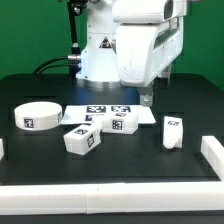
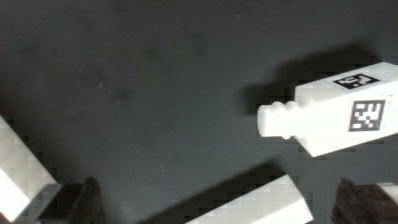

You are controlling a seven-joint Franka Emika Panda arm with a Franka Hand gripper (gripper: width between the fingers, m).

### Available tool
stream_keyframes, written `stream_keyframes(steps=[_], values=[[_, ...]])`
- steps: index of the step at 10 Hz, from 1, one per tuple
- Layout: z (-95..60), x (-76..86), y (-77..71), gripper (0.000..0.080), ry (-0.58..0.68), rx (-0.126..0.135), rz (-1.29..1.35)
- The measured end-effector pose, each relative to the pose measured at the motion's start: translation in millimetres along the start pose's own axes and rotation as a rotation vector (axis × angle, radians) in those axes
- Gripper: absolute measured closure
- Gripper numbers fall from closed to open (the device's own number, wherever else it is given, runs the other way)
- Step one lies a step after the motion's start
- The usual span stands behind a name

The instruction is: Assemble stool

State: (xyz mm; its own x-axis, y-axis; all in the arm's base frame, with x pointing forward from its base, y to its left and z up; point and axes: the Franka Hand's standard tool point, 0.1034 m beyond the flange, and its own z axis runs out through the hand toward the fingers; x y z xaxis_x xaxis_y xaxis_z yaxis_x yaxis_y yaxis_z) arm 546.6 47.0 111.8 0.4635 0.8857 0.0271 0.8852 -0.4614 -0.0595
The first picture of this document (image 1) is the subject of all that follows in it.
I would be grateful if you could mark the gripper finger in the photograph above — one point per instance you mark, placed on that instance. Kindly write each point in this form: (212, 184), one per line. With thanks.
(166, 72)
(146, 95)

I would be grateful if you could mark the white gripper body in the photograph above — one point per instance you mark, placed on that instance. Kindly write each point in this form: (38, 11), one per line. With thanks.
(149, 37)

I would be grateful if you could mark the white round stool seat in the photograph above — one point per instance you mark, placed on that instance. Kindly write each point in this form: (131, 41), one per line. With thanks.
(35, 116)

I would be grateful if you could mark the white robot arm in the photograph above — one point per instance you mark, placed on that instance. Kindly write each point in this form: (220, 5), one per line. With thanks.
(99, 66)

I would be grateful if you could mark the white marker sheet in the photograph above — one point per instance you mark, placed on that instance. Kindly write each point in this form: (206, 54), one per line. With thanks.
(82, 114)

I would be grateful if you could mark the white right fence bar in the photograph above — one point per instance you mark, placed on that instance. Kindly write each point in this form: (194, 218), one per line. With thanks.
(213, 151)

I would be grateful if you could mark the white fence bar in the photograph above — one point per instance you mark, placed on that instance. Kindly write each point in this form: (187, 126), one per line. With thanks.
(111, 198)
(213, 151)

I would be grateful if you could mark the white front fence bar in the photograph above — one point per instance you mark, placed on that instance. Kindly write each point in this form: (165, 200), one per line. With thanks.
(111, 198)

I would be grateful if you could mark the white left fence piece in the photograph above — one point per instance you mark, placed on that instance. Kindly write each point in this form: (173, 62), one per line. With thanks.
(1, 149)

